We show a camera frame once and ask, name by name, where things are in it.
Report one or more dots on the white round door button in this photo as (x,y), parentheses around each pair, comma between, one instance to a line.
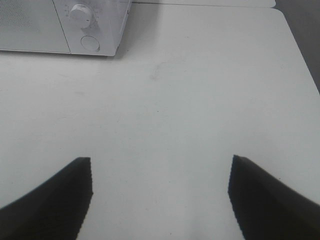
(90,43)

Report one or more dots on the white microwave knob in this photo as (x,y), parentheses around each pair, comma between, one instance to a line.
(81,15)

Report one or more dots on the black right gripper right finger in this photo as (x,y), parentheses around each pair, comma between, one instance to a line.
(267,209)

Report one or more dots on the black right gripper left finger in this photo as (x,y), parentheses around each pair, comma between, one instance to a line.
(55,210)

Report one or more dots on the white microwave door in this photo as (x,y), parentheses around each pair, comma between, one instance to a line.
(31,26)

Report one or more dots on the white microwave oven body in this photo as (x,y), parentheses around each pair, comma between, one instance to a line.
(107,26)

